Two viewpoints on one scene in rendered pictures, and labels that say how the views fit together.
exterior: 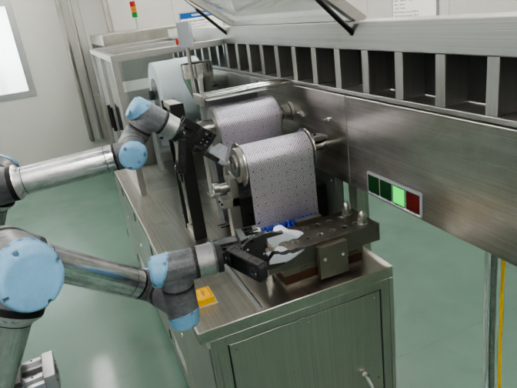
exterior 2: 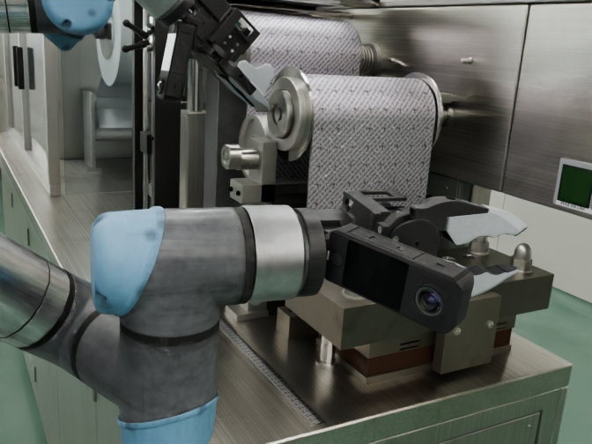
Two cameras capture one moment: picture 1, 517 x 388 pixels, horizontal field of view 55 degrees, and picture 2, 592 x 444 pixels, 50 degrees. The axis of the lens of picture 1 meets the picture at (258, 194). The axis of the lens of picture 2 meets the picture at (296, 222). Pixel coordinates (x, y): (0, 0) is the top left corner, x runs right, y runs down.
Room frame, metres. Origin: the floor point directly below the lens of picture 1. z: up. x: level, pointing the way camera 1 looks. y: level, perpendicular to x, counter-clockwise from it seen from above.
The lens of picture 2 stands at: (0.55, 0.20, 1.36)
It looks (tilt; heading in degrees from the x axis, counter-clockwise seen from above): 15 degrees down; 350
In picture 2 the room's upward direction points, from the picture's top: 4 degrees clockwise
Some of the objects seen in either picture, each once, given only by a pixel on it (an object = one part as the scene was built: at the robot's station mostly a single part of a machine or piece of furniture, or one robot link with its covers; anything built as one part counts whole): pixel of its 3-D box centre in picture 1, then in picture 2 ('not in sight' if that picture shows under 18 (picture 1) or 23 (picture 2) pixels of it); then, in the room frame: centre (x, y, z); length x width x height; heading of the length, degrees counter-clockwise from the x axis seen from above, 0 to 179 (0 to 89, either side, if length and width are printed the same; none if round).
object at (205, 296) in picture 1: (201, 297); not in sight; (1.33, 0.22, 0.91); 0.07 x 0.07 x 0.02; 20
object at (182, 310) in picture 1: (178, 302); (155, 372); (1.02, 0.23, 1.10); 0.11 x 0.08 x 0.11; 41
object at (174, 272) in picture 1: (174, 268); (169, 262); (1.01, 0.22, 1.19); 0.11 x 0.08 x 0.09; 102
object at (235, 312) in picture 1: (192, 188); (144, 200); (2.46, 0.34, 0.88); 2.52 x 0.66 x 0.04; 20
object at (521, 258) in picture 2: (361, 216); (521, 256); (1.46, -0.32, 1.05); 0.04 x 0.04 x 0.04
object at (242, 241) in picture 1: (240, 250); (358, 245); (1.05, 0.06, 1.20); 0.12 x 0.09 x 0.08; 102
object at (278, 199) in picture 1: (285, 199); (368, 202); (1.55, -0.09, 1.11); 0.23 x 0.01 x 0.18; 110
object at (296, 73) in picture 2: (238, 165); (289, 114); (1.56, 0.05, 1.25); 0.15 x 0.01 x 0.15; 20
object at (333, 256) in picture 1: (332, 259); (468, 332); (1.37, -0.20, 0.96); 0.10 x 0.03 x 0.11; 110
